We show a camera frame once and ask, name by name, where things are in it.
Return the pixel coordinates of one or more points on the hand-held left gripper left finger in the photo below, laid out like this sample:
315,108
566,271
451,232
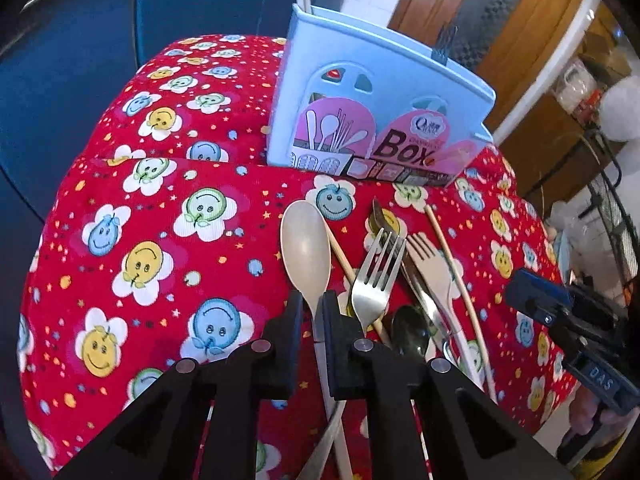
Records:
298,321

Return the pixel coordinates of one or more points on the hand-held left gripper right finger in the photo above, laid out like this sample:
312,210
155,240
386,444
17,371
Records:
325,321

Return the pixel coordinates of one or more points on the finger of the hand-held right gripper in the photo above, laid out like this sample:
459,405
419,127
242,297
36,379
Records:
531,291

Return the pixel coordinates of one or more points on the silver metal fork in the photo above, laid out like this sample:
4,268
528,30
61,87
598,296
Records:
370,300

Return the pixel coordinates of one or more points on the wooden chopstick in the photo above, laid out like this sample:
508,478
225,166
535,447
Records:
450,260
345,262

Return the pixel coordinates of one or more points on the beige plastic spoon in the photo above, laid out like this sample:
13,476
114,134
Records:
305,255

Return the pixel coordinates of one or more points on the metal spoon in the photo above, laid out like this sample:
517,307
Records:
410,329

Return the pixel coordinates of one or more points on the metal table knife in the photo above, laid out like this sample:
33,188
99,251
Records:
417,282

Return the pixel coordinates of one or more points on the beige plastic fork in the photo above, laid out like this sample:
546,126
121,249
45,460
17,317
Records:
430,265

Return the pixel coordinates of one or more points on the light blue utensil holder box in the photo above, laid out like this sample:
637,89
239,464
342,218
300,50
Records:
400,92

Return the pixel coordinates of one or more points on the person's right hand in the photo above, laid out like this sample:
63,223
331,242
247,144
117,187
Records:
582,412

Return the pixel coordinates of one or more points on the wooden side cabinet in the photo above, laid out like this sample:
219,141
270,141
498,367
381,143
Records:
545,145

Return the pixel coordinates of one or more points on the red smiley flower tablecloth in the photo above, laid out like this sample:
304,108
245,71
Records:
150,185

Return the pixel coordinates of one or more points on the white plastic bag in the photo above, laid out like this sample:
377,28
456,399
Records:
622,107

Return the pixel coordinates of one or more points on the clear plastic jug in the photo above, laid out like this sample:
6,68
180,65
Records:
575,82

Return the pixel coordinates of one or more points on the dark metal fork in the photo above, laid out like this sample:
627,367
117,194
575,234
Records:
445,42

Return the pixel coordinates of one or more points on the wooden door with glass panel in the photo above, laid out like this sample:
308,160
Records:
540,25

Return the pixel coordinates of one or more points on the blue kitchen base cabinets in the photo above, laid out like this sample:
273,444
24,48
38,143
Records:
75,70

